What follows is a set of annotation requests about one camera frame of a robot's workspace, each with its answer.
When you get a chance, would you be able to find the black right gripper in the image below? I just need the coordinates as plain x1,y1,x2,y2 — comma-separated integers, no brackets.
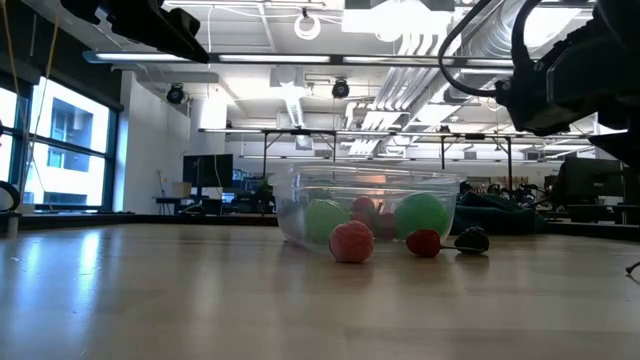
494,14,640,169

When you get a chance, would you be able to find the black toy blackberry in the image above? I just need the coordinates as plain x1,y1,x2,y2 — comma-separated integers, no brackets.
453,225,491,255

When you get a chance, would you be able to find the green toy lime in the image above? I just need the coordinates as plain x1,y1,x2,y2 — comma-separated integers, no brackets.
393,192,450,241

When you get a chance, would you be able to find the red toy cherry with stem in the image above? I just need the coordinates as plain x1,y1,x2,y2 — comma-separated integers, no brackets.
405,229,457,259

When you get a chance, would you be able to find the clear plastic tupperware container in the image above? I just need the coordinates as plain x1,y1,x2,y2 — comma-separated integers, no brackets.
268,160,467,253

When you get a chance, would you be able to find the light green toy apple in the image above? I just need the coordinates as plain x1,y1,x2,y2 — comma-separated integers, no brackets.
304,198,351,245

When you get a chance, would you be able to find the pink toy raspberry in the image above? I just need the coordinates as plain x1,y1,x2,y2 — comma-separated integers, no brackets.
328,220,375,265

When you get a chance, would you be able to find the black computer monitor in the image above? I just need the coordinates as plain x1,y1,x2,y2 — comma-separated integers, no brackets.
182,153,235,189
556,157,625,206

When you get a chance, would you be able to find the long ceiling light strip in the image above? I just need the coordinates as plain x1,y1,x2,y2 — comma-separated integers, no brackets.
82,49,516,70

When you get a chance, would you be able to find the dark green cloth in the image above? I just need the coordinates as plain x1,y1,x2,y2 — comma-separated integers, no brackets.
451,191,550,237

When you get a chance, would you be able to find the large window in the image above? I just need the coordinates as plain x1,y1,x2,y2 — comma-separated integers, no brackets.
0,74,121,214

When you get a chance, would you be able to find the white ceiling ring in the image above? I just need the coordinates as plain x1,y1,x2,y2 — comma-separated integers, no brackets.
293,12,322,42

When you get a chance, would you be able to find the silver ventilation duct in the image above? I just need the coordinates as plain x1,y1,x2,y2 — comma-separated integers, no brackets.
442,0,516,104

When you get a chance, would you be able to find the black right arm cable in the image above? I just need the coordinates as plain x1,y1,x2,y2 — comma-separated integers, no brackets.
438,0,539,99

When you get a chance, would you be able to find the black metal table frame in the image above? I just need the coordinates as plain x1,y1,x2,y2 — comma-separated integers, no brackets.
0,210,640,242

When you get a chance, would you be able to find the white short post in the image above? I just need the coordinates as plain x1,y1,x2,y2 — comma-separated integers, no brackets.
5,209,21,239

